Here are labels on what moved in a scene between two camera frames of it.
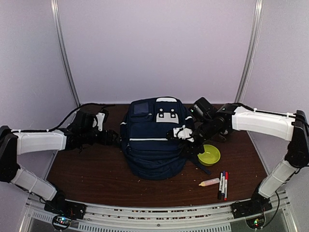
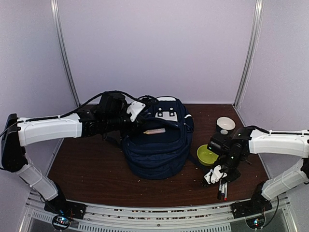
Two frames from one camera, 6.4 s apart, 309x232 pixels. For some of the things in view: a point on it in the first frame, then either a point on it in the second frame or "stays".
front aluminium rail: (279, 218) stays
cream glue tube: (210, 181) -> (155, 131)
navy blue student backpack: (143, 132) stays
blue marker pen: (223, 184) stays
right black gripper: (194, 150) -> (236, 174)
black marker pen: (219, 192) stays
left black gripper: (106, 139) -> (138, 123)
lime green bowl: (211, 155) stays
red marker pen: (225, 189) stays
